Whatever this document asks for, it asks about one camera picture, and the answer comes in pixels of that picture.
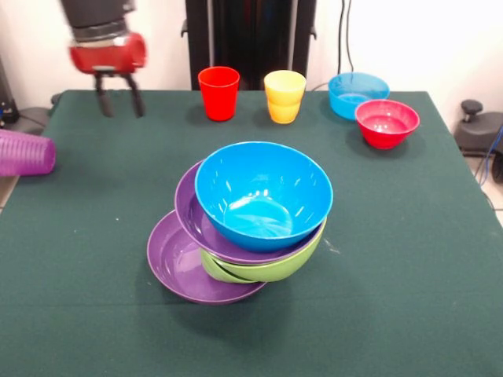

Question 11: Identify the black equipment rack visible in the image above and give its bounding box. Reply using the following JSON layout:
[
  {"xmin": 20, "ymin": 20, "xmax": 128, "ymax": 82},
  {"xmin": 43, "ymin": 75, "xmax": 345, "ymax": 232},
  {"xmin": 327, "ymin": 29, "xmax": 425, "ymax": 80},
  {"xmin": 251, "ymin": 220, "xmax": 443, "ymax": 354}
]
[{"xmin": 0, "ymin": 54, "xmax": 20, "ymax": 130}]

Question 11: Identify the small blue bowl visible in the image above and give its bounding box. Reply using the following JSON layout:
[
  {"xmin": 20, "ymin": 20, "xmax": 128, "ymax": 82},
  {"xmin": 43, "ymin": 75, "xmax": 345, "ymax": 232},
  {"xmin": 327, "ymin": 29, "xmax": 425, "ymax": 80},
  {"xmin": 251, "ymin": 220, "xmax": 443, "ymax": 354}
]
[{"xmin": 328, "ymin": 71, "xmax": 391, "ymax": 121}]

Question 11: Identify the black wall cable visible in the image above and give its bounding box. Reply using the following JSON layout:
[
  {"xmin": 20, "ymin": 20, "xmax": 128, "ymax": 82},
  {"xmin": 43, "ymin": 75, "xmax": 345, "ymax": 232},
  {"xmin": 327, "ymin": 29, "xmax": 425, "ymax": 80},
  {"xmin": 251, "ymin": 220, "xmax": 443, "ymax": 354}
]
[
  {"xmin": 344, "ymin": 0, "xmax": 354, "ymax": 76},
  {"xmin": 336, "ymin": 0, "xmax": 345, "ymax": 79}
]

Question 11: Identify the yellow cup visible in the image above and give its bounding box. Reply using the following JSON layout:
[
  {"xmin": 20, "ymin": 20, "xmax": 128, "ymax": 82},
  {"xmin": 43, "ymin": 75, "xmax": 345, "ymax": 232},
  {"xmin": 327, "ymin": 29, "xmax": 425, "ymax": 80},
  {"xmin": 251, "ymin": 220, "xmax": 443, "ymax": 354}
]
[{"xmin": 263, "ymin": 70, "xmax": 307, "ymax": 125}]

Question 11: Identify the blue floor cable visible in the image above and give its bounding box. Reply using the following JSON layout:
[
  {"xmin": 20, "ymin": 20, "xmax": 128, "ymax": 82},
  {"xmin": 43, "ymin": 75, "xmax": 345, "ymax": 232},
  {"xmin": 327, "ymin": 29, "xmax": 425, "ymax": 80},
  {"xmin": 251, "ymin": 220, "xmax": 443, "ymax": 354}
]
[{"xmin": 479, "ymin": 125, "xmax": 503, "ymax": 186}]

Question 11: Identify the dark grey equipment base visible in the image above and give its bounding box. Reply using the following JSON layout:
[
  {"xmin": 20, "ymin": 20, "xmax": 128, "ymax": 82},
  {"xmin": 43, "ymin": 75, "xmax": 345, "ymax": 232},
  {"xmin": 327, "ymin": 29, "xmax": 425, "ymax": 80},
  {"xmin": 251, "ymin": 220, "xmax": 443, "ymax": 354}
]
[
  {"xmin": 15, "ymin": 105, "xmax": 54, "ymax": 129},
  {"xmin": 454, "ymin": 99, "xmax": 503, "ymax": 159}
]

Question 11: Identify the small red bowl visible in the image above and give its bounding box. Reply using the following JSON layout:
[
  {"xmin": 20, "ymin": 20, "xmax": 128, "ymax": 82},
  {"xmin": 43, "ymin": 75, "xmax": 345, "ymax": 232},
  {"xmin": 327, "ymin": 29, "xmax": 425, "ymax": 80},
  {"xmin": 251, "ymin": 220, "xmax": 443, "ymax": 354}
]
[{"xmin": 354, "ymin": 99, "xmax": 421, "ymax": 151}]

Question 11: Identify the purple cup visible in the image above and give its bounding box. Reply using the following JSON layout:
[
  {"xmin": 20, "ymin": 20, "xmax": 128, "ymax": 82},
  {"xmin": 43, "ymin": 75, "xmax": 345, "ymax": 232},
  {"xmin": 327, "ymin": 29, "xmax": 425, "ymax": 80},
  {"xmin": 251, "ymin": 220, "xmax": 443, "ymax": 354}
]
[{"xmin": 0, "ymin": 129, "xmax": 57, "ymax": 177}]

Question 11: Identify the large blue bowl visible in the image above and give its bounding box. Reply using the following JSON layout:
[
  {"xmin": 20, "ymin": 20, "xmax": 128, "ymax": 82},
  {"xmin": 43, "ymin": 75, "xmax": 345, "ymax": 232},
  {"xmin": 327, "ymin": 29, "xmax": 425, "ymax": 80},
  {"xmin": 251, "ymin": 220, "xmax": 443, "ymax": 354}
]
[{"xmin": 194, "ymin": 141, "xmax": 335, "ymax": 253}]

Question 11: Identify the large purple bowl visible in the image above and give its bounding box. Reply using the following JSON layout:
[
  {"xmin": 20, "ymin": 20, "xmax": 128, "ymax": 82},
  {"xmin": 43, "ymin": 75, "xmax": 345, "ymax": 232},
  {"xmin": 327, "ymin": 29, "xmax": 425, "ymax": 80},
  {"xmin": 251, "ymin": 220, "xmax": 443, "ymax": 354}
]
[
  {"xmin": 174, "ymin": 159, "xmax": 327, "ymax": 265},
  {"xmin": 146, "ymin": 210, "xmax": 269, "ymax": 306}
]

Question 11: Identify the red cup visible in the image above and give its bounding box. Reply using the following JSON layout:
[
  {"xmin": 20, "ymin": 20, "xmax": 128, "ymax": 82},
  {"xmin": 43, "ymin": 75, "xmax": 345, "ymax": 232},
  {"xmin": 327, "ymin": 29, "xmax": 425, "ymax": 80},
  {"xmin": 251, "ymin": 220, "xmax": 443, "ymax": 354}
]
[{"xmin": 196, "ymin": 67, "xmax": 240, "ymax": 123}]

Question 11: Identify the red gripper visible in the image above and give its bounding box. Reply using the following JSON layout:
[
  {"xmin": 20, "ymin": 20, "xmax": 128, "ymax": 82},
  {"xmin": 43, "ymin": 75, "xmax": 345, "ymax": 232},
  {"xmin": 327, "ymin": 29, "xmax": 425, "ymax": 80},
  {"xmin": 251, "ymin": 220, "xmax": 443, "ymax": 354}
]
[{"xmin": 68, "ymin": 31, "xmax": 149, "ymax": 119}]

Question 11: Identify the dark green tablecloth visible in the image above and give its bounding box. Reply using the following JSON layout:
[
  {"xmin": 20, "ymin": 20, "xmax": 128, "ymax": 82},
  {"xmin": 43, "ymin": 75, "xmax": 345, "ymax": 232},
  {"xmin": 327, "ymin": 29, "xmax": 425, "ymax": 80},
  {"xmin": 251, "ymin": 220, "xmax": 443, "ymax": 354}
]
[{"xmin": 0, "ymin": 89, "xmax": 503, "ymax": 377}]

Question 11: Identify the large green bowl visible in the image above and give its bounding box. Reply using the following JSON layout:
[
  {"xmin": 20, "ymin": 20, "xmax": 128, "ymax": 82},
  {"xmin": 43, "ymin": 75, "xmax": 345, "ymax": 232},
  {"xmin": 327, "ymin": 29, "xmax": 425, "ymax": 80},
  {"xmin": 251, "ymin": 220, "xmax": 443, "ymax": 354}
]
[{"xmin": 200, "ymin": 218, "xmax": 328, "ymax": 284}]

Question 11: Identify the small green bowl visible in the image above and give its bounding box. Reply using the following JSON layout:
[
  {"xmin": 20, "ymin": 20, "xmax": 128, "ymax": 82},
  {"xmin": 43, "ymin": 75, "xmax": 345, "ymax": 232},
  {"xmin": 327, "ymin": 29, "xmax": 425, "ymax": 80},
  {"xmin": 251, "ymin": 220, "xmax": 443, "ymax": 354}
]
[{"xmin": 201, "ymin": 257, "xmax": 255, "ymax": 284}]

